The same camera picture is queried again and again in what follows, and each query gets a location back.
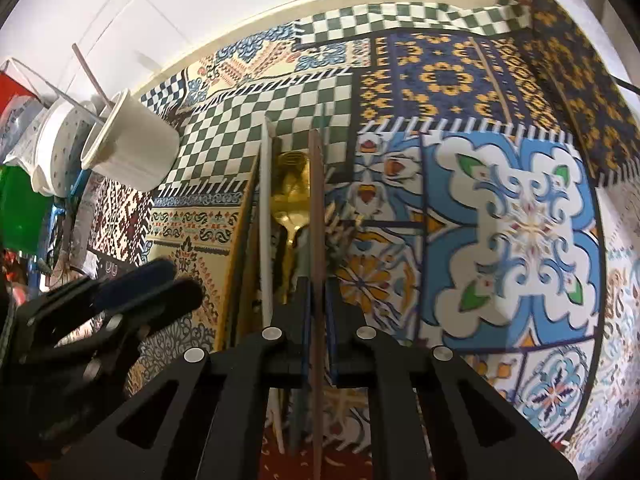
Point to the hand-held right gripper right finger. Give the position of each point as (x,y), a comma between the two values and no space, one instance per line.
(334,340)

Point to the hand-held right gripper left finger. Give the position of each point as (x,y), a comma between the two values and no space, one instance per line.
(301,320)

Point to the patterned tablecloth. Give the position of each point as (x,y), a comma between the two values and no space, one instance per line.
(500,210)

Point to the grey metal utensil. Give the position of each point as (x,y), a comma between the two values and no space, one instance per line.
(300,265)

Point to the green plastic container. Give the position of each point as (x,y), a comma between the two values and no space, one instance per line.
(20,210)

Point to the clear plastic bag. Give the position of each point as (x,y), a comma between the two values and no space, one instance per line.
(20,130)

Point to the white cup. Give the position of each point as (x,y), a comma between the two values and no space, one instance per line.
(135,145)

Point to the gold chopstick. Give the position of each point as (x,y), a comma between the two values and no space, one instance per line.
(232,280)

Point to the white perforated container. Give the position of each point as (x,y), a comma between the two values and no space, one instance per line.
(60,155)

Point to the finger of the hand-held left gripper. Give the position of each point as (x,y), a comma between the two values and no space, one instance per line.
(145,275)
(175,297)

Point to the gold spoon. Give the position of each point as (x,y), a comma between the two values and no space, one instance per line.
(287,200)

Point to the brown wooden chopstick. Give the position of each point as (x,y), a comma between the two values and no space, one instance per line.
(315,210)
(90,76)

